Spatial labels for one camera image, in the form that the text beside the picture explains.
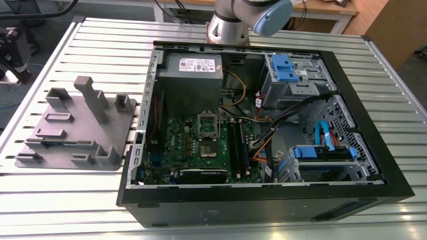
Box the metal socket cover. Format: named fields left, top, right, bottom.
left=196, top=109, right=222, bottom=141

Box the CPU socket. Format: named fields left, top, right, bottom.
left=198, top=139, right=222, bottom=159

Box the white box on wrist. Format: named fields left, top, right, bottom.
left=3, top=26, right=21, bottom=39

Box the green RAM stick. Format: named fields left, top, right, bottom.
left=25, top=138, right=95, bottom=149

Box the grey parts rack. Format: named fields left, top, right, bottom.
left=13, top=75, right=140, bottom=172

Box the white-framed wooden desk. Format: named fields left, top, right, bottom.
left=288, top=0, right=360, bottom=36
left=152, top=0, right=218, bottom=25

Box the grey power supply unit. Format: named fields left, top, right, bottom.
left=155, top=52, right=226, bottom=118

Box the blue VGA port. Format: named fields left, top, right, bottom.
left=150, top=152, right=164, bottom=168

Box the green motherboard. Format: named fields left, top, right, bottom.
left=146, top=109, right=268, bottom=186

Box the NVIDIA graphics card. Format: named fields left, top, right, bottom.
left=170, top=166, right=231, bottom=185

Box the black RAM slot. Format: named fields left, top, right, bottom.
left=228, top=118, right=242, bottom=178
left=226, top=118, right=236, bottom=178
left=232, top=118, right=246, bottom=177

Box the grey metal drive cage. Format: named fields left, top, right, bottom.
left=259, top=52, right=338, bottom=111

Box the black PC case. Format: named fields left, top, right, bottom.
left=115, top=39, right=416, bottom=228

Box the blue plastic clip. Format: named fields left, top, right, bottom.
left=275, top=159, right=291, bottom=183

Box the blue disk carrier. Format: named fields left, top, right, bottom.
left=291, top=146, right=359, bottom=162

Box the black hard disk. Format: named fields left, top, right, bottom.
left=315, top=147, right=354, bottom=162

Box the grey metal disk bay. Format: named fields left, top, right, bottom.
left=271, top=144, right=383, bottom=185

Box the wooden cabinet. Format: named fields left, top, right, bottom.
left=343, top=0, right=427, bottom=72

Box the black chair base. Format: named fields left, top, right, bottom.
left=412, top=44, right=427, bottom=61

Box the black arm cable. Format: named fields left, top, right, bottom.
left=0, top=0, right=80, bottom=20

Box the yellow power wire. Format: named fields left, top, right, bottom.
left=219, top=69, right=248, bottom=108

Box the blue plastic drive bracket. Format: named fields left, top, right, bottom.
left=271, top=53, right=300, bottom=83

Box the orange SATA cable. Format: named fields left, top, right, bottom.
left=252, top=138, right=274, bottom=164

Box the black cable bundle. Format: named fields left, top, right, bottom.
left=250, top=93, right=336, bottom=148

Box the blue SATA cable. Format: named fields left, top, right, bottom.
left=314, top=120, right=338, bottom=152

